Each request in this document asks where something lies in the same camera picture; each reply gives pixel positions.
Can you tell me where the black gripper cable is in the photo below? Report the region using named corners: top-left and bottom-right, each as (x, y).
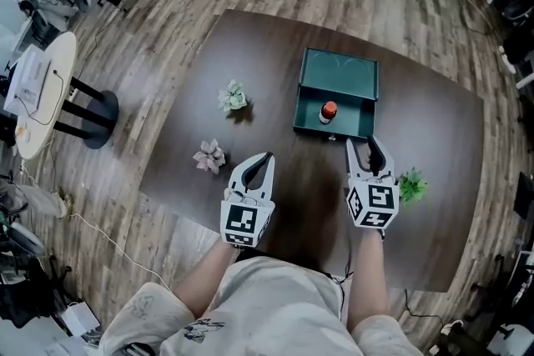
top-left (332, 228), bottom-right (356, 308)

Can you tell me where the small red-capped bottle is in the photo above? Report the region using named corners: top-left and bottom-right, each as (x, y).
top-left (318, 100), bottom-right (338, 125)

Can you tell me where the pink potted plant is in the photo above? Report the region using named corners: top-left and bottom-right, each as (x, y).
top-left (192, 138), bottom-right (226, 174)

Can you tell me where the black office chair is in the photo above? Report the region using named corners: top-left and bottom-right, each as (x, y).
top-left (500, 24), bottom-right (534, 74)

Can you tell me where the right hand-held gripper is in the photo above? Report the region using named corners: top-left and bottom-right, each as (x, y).
top-left (345, 136), bottom-right (401, 230)

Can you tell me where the bright green potted plant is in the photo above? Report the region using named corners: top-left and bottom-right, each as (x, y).
top-left (396, 167), bottom-right (429, 203)

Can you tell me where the person's right forearm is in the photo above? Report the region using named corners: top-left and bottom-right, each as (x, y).
top-left (347, 227), bottom-right (391, 333)

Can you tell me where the dark brown wooden table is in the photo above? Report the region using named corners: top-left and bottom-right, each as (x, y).
top-left (139, 8), bottom-right (485, 293)

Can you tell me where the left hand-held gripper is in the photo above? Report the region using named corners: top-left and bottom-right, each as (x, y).
top-left (219, 153), bottom-right (276, 250)

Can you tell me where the white cardboard box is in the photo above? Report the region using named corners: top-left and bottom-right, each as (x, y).
top-left (3, 45), bottom-right (53, 116)

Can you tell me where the dark green box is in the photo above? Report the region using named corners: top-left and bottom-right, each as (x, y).
top-left (292, 48), bottom-right (380, 139)

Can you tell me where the person's left forearm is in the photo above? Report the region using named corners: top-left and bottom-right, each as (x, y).
top-left (173, 239), bottom-right (239, 322)

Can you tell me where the grey swivel chair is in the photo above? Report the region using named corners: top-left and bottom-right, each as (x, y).
top-left (0, 216), bottom-right (48, 260)

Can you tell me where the round light wooden table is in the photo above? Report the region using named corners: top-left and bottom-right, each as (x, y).
top-left (14, 32), bottom-right (120, 161)

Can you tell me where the white floor cable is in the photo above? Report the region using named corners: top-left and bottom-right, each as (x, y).
top-left (20, 162), bottom-right (173, 289)

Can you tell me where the pale green potted plant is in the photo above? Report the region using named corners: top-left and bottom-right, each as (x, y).
top-left (217, 78), bottom-right (248, 113)

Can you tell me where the thin black cable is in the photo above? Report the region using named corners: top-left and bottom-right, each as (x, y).
top-left (14, 68), bottom-right (66, 126)

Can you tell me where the white paper bag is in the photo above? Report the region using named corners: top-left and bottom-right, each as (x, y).
top-left (62, 301), bottom-right (102, 337)

